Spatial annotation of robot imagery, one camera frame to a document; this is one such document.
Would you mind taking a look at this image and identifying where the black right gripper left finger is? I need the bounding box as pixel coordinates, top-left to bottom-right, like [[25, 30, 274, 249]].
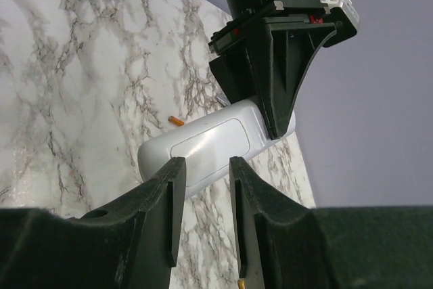
[[1, 158, 186, 288]]

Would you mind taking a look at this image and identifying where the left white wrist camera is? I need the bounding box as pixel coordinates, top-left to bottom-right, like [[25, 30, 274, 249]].
[[321, 0, 360, 30]]

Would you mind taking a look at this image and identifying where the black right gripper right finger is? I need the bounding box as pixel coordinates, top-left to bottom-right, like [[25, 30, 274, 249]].
[[229, 157, 432, 288]]

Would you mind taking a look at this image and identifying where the orange battery mid table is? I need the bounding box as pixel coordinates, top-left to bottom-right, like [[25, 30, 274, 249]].
[[168, 116, 185, 127]]

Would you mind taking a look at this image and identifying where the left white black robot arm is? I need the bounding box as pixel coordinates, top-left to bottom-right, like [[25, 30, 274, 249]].
[[209, 0, 360, 139]]

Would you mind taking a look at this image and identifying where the white remote control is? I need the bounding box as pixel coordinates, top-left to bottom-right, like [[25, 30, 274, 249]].
[[137, 99, 279, 198]]

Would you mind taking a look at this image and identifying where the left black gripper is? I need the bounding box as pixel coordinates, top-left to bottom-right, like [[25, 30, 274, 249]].
[[208, 0, 359, 139]]

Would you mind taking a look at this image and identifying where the orange AA battery near box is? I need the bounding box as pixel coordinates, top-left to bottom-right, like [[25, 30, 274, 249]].
[[237, 279, 246, 289]]

